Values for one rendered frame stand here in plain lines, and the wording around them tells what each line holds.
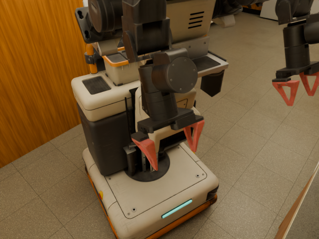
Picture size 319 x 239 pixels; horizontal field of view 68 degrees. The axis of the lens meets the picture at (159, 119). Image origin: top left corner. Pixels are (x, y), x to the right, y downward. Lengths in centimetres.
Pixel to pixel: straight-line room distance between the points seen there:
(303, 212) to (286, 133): 177
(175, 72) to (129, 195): 101
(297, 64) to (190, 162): 91
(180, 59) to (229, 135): 175
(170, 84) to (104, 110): 73
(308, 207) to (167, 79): 39
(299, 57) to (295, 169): 138
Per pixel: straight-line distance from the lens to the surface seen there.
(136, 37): 42
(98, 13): 53
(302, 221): 56
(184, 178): 138
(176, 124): 46
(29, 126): 202
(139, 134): 47
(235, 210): 166
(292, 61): 74
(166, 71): 37
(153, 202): 129
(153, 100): 45
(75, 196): 173
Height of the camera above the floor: 137
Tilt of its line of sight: 39 degrees down
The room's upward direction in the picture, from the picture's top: straight up
